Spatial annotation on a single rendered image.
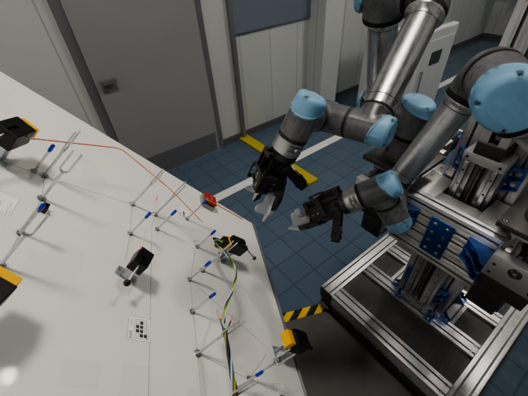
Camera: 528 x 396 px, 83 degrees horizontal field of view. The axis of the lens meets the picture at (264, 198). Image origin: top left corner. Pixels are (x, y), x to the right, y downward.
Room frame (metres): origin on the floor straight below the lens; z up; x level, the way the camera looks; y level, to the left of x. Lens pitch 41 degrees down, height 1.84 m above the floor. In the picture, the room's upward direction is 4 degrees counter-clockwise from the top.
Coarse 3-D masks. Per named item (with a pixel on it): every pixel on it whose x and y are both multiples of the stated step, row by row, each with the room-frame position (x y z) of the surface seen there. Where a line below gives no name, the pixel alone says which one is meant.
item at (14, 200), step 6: (0, 192) 0.46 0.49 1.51; (0, 198) 0.44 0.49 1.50; (6, 198) 0.45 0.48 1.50; (12, 198) 0.46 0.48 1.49; (18, 198) 0.46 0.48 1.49; (0, 204) 0.43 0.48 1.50; (6, 204) 0.44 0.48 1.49; (12, 204) 0.44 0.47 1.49; (0, 210) 0.42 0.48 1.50; (6, 210) 0.42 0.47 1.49; (12, 210) 0.43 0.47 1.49
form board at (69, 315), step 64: (64, 128) 0.77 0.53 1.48; (64, 192) 0.54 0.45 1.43; (128, 192) 0.67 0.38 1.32; (192, 192) 0.88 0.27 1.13; (0, 256) 0.33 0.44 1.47; (64, 256) 0.38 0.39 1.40; (128, 256) 0.45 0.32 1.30; (192, 256) 0.56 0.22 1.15; (256, 256) 0.74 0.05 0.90; (0, 320) 0.23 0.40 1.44; (64, 320) 0.26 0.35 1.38; (192, 320) 0.36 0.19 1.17; (256, 320) 0.44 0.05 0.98; (0, 384) 0.15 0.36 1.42; (64, 384) 0.17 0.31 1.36; (128, 384) 0.19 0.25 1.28; (192, 384) 0.22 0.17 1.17; (256, 384) 0.26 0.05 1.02
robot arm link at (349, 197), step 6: (342, 192) 0.65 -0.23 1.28; (348, 192) 0.64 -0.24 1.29; (354, 192) 0.63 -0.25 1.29; (342, 198) 0.64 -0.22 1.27; (348, 198) 0.63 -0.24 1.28; (354, 198) 0.62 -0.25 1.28; (348, 204) 0.62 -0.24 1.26; (354, 204) 0.61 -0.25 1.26; (360, 204) 0.61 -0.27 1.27; (348, 210) 0.62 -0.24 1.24; (354, 210) 0.61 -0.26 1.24; (360, 210) 0.62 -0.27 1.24
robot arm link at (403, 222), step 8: (400, 200) 0.61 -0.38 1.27; (392, 208) 0.59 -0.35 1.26; (400, 208) 0.59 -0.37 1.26; (384, 216) 0.59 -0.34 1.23; (392, 216) 0.58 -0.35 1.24; (400, 216) 0.58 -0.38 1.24; (408, 216) 0.59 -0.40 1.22; (384, 224) 0.60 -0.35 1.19; (392, 224) 0.58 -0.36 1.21; (400, 224) 0.57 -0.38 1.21; (408, 224) 0.58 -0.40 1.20; (392, 232) 0.58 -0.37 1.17; (400, 232) 0.57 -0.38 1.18
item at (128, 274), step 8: (144, 248) 0.43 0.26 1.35; (136, 256) 0.40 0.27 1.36; (144, 256) 0.41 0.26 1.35; (152, 256) 0.42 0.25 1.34; (128, 264) 0.39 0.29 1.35; (136, 264) 0.39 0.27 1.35; (144, 264) 0.39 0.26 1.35; (120, 272) 0.40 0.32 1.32; (128, 272) 0.39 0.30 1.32; (136, 272) 0.38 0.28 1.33; (128, 280) 0.35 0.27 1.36
